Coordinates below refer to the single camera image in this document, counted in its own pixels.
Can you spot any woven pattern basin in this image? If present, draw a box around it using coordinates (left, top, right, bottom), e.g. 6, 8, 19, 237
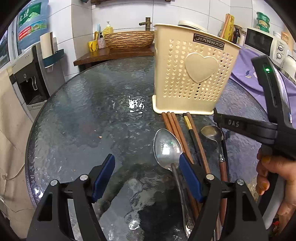
103, 31, 155, 51

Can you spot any yellow soap bottle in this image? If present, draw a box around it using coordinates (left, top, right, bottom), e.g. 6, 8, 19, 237
103, 21, 114, 35

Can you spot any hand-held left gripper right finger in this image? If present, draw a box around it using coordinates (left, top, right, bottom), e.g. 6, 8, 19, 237
179, 153, 270, 241

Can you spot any purple floral cloth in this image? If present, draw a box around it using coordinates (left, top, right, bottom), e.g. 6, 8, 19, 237
217, 44, 296, 116

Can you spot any yellow roll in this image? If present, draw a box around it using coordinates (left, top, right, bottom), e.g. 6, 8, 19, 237
225, 14, 235, 42

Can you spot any metal spoon wooden handle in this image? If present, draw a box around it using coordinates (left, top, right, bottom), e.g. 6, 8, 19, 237
200, 125, 229, 226

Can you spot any blue water jug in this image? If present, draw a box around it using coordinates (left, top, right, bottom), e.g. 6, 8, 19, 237
16, 0, 49, 50

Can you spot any patterned pump bottle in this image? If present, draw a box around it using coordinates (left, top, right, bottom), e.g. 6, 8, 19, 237
97, 32, 106, 49

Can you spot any white microwave oven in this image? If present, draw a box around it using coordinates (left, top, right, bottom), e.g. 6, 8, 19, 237
244, 27, 289, 62

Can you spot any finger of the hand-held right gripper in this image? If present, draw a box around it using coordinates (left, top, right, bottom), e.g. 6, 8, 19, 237
213, 107, 278, 149

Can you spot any grey water dispenser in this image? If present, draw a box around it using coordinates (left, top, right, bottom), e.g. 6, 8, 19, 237
10, 44, 66, 121

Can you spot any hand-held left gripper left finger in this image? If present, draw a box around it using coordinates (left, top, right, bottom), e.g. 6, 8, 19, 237
27, 153, 115, 241

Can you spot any brown glass bottle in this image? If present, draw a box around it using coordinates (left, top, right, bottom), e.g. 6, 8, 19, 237
232, 27, 241, 44

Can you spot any sliding window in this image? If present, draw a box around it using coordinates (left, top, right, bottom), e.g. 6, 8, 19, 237
0, 23, 19, 70

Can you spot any brown and white rice cooker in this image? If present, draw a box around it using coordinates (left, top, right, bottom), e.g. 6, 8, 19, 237
178, 20, 208, 33

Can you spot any person's right hand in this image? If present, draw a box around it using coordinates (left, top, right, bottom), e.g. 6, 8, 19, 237
256, 148, 296, 217

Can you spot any beige cloth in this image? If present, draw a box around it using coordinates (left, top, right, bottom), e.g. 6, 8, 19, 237
0, 67, 35, 239

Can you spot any white kettle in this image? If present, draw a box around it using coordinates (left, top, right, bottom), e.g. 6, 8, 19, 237
281, 54, 296, 78

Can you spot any white paper cup dispenser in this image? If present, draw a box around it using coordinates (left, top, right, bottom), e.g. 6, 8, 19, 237
40, 32, 65, 70

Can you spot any brass faucet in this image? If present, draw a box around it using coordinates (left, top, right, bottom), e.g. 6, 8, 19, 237
139, 17, 152, 31

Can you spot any wooden counter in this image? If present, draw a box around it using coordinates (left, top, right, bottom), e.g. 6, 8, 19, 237
73, 45, 155, 70

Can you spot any cream plastic utensil holder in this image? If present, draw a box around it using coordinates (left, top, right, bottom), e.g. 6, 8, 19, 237
151, 23, 241, 115

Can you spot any black chopstick gold band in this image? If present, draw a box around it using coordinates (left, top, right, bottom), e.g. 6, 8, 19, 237
183, 113, 201, 166

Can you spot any large metal spoon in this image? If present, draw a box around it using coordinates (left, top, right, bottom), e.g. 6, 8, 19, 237
153, 128, 196, 238

